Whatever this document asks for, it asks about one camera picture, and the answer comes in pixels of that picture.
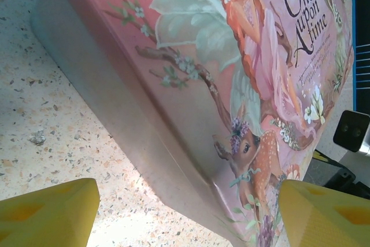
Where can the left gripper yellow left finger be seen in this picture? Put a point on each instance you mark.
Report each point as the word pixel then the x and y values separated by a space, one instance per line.
pixel 43 215

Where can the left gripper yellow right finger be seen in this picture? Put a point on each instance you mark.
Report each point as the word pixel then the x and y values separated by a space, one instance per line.
pixel 326 218

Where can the pink fairy-tale tin box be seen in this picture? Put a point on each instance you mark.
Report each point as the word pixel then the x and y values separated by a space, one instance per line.
pixel 202 85

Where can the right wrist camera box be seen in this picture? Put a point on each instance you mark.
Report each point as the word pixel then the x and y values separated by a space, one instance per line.
pixel 351 131

